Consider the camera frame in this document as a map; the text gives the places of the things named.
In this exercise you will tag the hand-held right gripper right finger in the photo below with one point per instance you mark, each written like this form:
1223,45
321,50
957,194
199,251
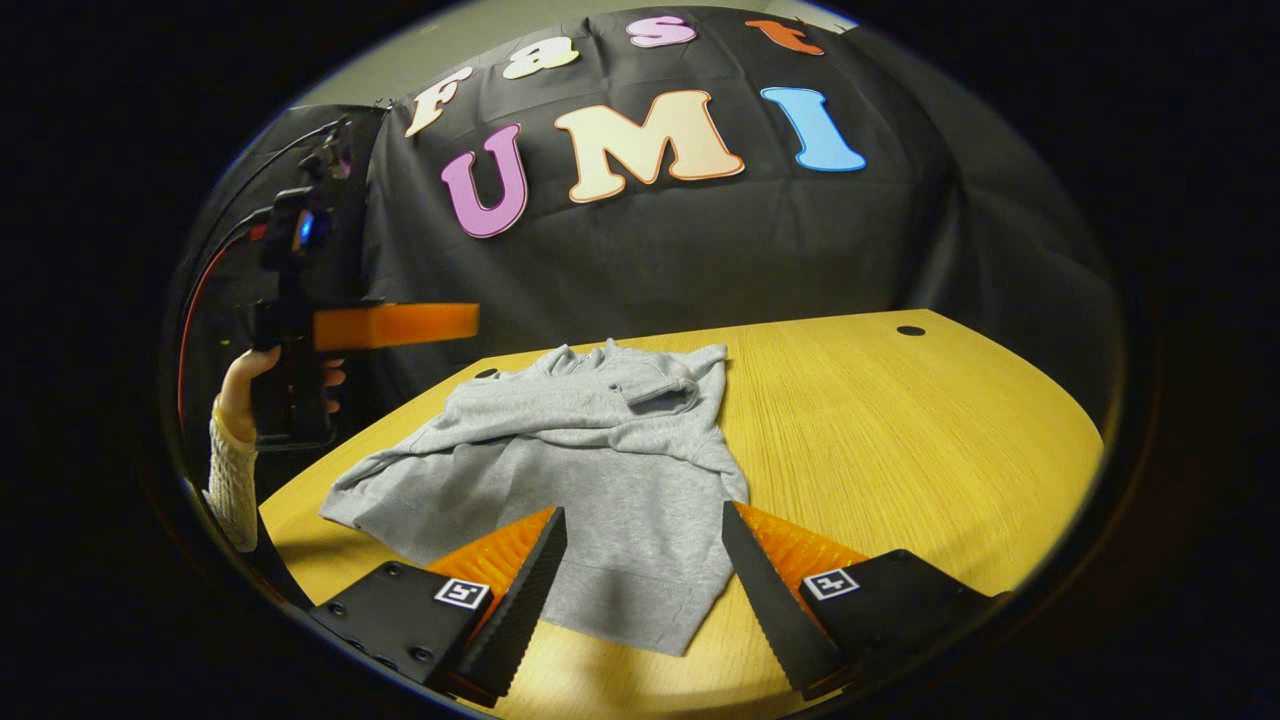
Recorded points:
770,600

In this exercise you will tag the grey sweatshirt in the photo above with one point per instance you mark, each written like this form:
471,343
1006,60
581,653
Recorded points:
600,470

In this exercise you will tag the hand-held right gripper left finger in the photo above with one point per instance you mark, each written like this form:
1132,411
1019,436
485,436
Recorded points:
520,600

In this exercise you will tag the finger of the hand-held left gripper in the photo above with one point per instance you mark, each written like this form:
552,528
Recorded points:
400,325

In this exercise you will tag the black backdrop cloth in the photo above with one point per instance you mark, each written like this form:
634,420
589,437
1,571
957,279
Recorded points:
700,240

